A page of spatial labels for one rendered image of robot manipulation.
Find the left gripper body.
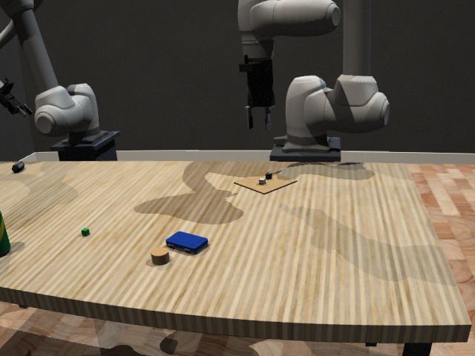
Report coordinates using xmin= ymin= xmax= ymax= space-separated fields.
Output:
xmin=239 ymin=39 xmax=275 ymax=107

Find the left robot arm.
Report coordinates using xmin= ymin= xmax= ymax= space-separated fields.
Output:
xmin=238 ymin=0 xmax=390 ymax=153

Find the blue case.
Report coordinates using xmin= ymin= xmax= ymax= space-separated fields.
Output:
xmin=166 ymin=231 xmax=208 ymax=255

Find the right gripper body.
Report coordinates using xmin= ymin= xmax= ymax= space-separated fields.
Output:
xmin=0 ymin=78 xmax=23 ymax=114

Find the green drink can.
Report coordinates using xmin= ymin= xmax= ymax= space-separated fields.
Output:
xmin=0 ymin=211 xmax=10 ymax=256

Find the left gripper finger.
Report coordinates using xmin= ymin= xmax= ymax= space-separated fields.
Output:
xmin=265 ymin=105 xmax=275 ymax=130
xmin=245 ymin=106 xmax=254 ymax=129

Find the tan square mat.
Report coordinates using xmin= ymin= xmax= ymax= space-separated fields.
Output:
xmin=234 ymin=171 xmax=297 ymax=194

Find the brown cylinder with tan top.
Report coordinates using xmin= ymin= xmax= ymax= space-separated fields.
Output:
xmin=151 ymin=247 xmax=170 ymax=266

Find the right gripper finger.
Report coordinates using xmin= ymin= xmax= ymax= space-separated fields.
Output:
xmin=13 ymin=106 xmax=26 ymax=117
xmin=22 ymin=104 xmax=32 ymax=115

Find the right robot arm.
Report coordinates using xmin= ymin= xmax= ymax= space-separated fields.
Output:
xmin=0 ymin=0 xmax=108 ymax=145

